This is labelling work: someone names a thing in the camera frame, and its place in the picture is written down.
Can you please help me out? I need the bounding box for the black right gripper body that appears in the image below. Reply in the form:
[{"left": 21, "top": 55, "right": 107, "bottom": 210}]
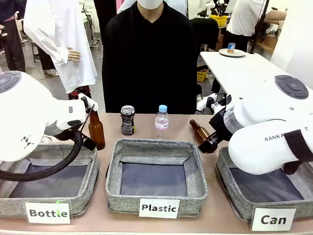
[{"left": 208, "top": 109, "right": 236, "bottom": 147}]

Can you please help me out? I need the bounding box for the small water bottle blue cap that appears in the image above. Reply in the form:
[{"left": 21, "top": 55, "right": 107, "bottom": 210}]
[{"left": 154, "top": 104, "right": 170, "bottom": 141}]

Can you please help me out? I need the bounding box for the beige mannequin hand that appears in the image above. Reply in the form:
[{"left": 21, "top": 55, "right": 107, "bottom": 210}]
[{"left": 67, "top": 47, "right": 82, "bottom": 62}]

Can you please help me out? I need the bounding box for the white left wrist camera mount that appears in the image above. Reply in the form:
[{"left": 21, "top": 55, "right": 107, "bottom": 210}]
[{"left": 78, "top": 93, "right": 99, "bottom": 111}]

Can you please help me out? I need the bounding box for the person in white shirt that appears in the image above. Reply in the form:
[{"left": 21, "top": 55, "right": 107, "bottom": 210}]
[{"left": 222, "top": 0, "right": 287, "bottom": 52}]

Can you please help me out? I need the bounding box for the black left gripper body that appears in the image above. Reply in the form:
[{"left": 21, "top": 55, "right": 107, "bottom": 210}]
[{"left": 81, "top": 133, "right": 97, "bottom": 152}]

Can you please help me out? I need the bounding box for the white round plate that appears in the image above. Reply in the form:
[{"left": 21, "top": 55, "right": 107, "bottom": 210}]
[{"left": 218, "top": 48, "right": 246, "bottom": 58}]

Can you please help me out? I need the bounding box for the crushed black drink can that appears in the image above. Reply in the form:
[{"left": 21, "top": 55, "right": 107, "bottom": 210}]
[{"left": 120, "top": 105, "right": 136, "bottom": 136}]

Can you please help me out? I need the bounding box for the mannequin in white shirt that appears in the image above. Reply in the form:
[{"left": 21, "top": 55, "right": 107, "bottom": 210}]
[{"left": 23, "top": 0, "right": 98, "bottom": 100}]

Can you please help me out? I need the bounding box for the white face mask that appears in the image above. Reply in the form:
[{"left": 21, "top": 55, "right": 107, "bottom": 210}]
[{"left": 136, "top": 0, "right": 164, "bottom": 10}]

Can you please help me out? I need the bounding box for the white Bottle label card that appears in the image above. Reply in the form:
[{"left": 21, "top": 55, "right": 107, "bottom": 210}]
[{"left": 24, "top": 200, "right": 72, "bottom": 225}]

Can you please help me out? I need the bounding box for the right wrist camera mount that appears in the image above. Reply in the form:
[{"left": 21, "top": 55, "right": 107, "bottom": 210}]
[{"left": 196, "top": 92, "right": 228, "bottom": 115}]

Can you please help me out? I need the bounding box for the white partition board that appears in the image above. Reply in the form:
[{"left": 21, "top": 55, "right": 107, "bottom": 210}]
[{"left": 269, "top": 0, "right": 313, "bottom": 84}]

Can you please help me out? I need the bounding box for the white Can label card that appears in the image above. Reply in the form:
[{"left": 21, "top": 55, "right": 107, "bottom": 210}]
[{"left": 251, "top": 207, "right": 297, "bottom": 232}]

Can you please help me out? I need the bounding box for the white Plastic label card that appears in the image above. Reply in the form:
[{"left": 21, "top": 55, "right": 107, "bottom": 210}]
[{"left": 138, "top": 198, "right": 180, "bottom": 219}]

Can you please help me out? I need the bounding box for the cardboard box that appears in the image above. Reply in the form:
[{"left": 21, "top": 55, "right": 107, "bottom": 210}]
[{"left": 262, "top": 34, "right": 280, "bottom": 52}]

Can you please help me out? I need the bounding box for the person in black sweater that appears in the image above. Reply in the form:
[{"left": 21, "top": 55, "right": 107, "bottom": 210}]
[{"left": 102, "top": 0, "right": 199, "bottom": 115}]

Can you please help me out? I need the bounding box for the person in dark clothes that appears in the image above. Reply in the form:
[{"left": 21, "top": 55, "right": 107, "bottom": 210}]
[{"left": 0, "top": 0, "right": 26, "bottom": 73}]

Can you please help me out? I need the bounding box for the yellow plastic crate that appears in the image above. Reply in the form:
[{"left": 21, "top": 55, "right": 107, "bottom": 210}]
[{"left": 208, "top": 14, "right": 231, "bottom": 27}]

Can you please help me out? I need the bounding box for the brown glass beer bottle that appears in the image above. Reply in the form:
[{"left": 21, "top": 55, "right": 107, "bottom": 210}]
[
  {"left": 189, "top": 119, "right": 218, "bottom": 148},
  {"left": 88, "top": 110, "right": 106, "bottom": 151}
]

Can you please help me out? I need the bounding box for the black arm strap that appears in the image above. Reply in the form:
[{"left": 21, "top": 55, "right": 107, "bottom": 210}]
[{"left": 283, "top": 129, "right": 312, "bottom": 176}]

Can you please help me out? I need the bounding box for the grey fabric basket labelled Bottle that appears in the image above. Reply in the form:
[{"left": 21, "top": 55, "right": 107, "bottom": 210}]
[{"left": 0, "top": 142, "right": 100, "bottom": 218}]

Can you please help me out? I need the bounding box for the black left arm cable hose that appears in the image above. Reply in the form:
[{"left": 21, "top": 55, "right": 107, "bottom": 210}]
[{"left": 0, "top": 127, "right": 84, "bottom": 182}]

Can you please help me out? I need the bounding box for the grey fabric basket labelled Plastic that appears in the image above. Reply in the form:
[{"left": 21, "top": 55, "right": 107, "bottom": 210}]
[{"left": 105, "top": 138, "right": 209, "bottom": 219}]

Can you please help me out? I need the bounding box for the black tripod pole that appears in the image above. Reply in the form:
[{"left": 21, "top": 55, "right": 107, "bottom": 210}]
[{"left": 248, "top": 0, "right": 270, "bottom": 55}]

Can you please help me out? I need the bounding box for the grey fabric basket labelled Can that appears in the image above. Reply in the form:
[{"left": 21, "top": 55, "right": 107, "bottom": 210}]
[{"left": 214, "top": 146, "right": 313, "bottom": 221}]

